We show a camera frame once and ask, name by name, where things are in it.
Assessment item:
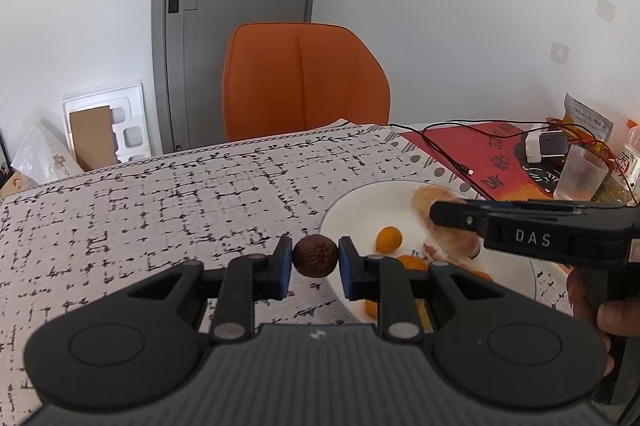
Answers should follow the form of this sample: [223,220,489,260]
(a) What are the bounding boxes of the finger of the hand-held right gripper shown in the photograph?
[429,200,493,238]

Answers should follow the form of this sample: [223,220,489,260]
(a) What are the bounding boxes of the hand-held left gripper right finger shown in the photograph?
[338,236,489,345]

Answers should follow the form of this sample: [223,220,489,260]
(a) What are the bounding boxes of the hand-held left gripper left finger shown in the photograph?
[127,234,293,345]

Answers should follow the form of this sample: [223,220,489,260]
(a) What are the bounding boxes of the bread piece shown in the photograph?
[411,185,483,263]

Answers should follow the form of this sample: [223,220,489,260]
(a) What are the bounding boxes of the dark brown wrinkled fruit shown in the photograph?
[292,234,339,279]

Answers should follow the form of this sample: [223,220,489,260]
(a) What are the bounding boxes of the large orange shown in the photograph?
[362,255,433,332]

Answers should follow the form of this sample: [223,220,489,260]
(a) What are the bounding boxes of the white plate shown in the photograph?
[320,181,543,323]

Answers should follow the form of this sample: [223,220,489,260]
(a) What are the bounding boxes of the person's right hand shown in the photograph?
[567,267,640,378]

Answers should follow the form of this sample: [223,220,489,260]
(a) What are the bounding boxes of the small orange kumquat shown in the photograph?
[376,227,404,254]

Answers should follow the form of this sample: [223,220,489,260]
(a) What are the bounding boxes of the clear plastic cup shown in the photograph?
[554,143,610,201]

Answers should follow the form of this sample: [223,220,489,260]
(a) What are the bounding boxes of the red printed mat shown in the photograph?
[397,122,571,207]

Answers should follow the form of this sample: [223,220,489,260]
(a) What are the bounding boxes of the white power adapter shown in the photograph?
[525,132,568,165]

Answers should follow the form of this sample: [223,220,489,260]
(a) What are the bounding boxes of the orange-capped plastic bottle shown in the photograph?
[607,118,640,207]

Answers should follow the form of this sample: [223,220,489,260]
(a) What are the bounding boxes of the snack packet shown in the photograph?
[560,92,613,147]

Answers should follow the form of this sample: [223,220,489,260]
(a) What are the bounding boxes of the orange chair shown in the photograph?
[221,23,392,142]

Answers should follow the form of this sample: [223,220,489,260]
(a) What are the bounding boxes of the white foam tray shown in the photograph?
[62,83,152,172]

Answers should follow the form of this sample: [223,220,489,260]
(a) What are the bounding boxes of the brown cardboard sheet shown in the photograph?
[69,104,121,172]

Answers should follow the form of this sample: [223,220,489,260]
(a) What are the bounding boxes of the translucent plastic bag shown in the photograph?
[10,118,83,188]

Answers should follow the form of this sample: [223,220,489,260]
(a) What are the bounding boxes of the black cable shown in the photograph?
[390,120,551,203]

